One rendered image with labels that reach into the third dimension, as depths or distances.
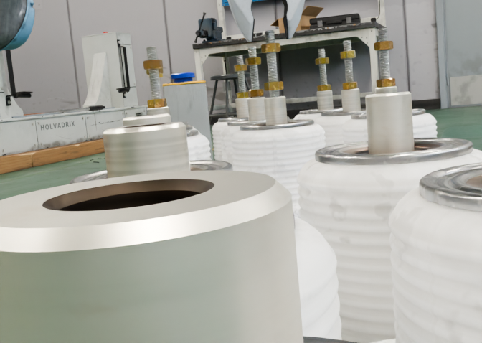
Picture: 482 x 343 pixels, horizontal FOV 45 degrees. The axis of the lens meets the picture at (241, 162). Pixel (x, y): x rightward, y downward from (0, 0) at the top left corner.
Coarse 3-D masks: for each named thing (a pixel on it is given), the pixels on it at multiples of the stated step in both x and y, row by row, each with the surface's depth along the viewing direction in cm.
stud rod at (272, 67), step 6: (270, 30) 58; (270, 36) 58; (270, 42) 59; (270, 54) 59; (270, 60) 59; (270, 66) 59; (276, 66) 59; (270, 72) 59; (276, 72) 59; (270, 78) 59; (276, 78) 59; (270, 90) 59; (276, 90) 59; (270, 96) 59; (276, 96) 59
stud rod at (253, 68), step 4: (248, 48) 70; (252, 48) 70; (252, 52) 70; (252, 56) 70; (252, 68) 70; (256, 68) 70; (252, 72) 70; (256, 72) 71; (252, 76) 70; (256, 76) 70; (252, 80) 71; (256, 80) 71; (252, 84) 71; (256, 84) 71; (252, 88) 71; (256, 88) 71
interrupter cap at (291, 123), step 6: (288, 120) 63; (294, 120) 62; (300, 120) 62; (306, 120) 61; (312, 120) 59; (240, 126) 59; (246, 126) 58; (252, 126) 57; (258, 126) 57; (264, 126) 56; (270, 126) 56; (276, 126) 56; (282, 126) 56; (288, 126) 56; (294, 126) 56
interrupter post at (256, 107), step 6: (252, 102) 70; (258, 102) 70; (252, 108) 70; (258, 108) 70; (264, 108) 71; (252, 114) 71; (258, 114) 70; (264, 114) 71; (252, 120) 71; (258, 120) 70
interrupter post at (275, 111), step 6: (282, 96) 59; (264, 102) 59; (270, 102) 59; (276, 102) 59; (282, 102) 59; (270, 108) 59; (276, 108) 59; (282, 108) 59; (270, 114) 59; (276, 114) 59; (282, 114) 59; (270, 120) 59; (276, 120) 59; (282, 120) 59
